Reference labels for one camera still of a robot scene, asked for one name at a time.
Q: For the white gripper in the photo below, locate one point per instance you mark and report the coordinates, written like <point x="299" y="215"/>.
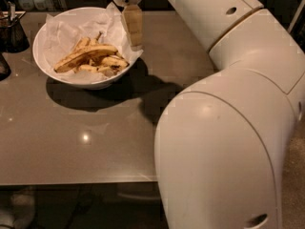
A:
<point x="133" y="20"/>

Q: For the large spotted yellow banana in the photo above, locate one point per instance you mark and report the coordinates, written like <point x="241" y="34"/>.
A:
<point x="83" y="55"/>

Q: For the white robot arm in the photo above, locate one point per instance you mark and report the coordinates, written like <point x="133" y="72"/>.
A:
<point x="220" y="144"/>

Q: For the yellow banana right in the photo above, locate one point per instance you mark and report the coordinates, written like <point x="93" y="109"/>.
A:
<point x="114" y="62"/>

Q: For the yellow banana middle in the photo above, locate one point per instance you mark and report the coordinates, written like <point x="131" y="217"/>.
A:
<point x="107" y="71"/>

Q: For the white paper liner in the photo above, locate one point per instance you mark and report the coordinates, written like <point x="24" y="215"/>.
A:
<point x="63" y="32"/>

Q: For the black mesh pen holder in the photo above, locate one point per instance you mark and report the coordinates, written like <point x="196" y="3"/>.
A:
<point x="12" y="36"/>

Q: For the dark round object left edge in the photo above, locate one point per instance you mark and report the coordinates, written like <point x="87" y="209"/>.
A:
<point x="4" y="68"/>

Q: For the white shoe under table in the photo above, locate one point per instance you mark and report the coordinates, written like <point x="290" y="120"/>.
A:
<point x="17" y="209"/>

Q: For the table drawer handle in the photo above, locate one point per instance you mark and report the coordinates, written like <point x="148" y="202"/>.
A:
<point x="146" y="198"/>

